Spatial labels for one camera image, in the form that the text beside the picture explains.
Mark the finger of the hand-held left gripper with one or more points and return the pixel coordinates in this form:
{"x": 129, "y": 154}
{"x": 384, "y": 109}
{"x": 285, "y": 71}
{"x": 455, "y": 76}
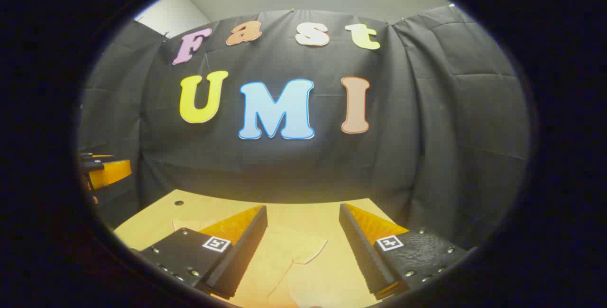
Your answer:
{"x": 111, "y": 171}

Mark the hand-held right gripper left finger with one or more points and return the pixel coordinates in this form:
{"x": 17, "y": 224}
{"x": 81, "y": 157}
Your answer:
{"x": 239, "y": 260}

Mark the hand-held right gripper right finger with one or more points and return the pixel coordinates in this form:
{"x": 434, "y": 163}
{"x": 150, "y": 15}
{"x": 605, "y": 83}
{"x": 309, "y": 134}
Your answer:
{"x": 363, "y": 256}

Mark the orange T-shirt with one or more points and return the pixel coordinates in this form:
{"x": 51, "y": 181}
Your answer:
{"x": 284, "y": 270}

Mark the black backdrop cloth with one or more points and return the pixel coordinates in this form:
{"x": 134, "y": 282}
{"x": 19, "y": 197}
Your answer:
{"x": 294, "y": 165}

